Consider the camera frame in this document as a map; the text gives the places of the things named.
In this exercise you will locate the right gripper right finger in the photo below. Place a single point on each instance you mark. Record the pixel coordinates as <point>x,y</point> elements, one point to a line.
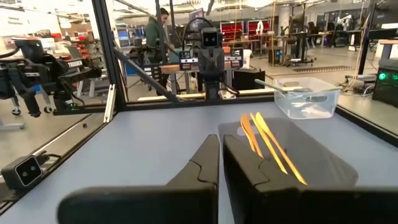
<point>264,199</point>

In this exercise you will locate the black floor mat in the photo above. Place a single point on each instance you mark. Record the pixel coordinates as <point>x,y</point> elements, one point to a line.
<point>323,68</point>

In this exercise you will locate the black computer box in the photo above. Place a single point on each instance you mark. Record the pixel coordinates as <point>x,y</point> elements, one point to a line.
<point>248,79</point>

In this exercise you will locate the silver metal spoon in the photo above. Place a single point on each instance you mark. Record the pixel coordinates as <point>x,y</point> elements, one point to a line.
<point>317,99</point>

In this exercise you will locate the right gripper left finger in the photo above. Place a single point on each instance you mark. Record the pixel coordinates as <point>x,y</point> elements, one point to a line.
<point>174,202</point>

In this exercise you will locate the gold utensil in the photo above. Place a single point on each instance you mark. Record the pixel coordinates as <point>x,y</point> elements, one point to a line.
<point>247,127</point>

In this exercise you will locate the black table frame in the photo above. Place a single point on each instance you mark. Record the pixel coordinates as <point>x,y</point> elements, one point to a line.
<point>105,46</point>

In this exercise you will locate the dark grey translucent bin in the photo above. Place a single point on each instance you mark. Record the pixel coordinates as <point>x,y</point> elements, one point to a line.
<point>311,149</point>

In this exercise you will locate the clear plastic bin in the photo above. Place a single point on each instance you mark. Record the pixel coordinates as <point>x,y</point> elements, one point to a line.
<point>298,109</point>

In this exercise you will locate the wooden utensil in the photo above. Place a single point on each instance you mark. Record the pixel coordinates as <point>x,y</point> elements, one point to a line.
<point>268,143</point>

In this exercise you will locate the red tool cabinet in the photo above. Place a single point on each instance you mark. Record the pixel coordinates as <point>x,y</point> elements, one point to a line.
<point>258,27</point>
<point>232,31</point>

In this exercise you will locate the black steel post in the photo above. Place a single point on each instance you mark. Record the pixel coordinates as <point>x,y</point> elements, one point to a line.
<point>363,46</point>

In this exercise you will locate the black control box green light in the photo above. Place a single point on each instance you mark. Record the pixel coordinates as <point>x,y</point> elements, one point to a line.
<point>385,90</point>

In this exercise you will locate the green plastic utensil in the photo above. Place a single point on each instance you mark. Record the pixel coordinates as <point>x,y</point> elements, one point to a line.
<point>267,84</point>

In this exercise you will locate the black table-level camera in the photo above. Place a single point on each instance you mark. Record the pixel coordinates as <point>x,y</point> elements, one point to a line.
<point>25,172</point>

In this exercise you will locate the gold knife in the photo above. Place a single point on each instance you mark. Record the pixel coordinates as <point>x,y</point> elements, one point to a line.
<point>282,148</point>

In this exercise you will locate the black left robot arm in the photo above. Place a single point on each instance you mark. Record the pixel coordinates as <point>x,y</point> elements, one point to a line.
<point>212,90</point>

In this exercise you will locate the person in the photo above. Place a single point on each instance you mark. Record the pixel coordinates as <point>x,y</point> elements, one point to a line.
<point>154,31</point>

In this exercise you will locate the silver metal bracket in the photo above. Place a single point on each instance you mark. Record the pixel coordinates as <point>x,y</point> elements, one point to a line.
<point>109,104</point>

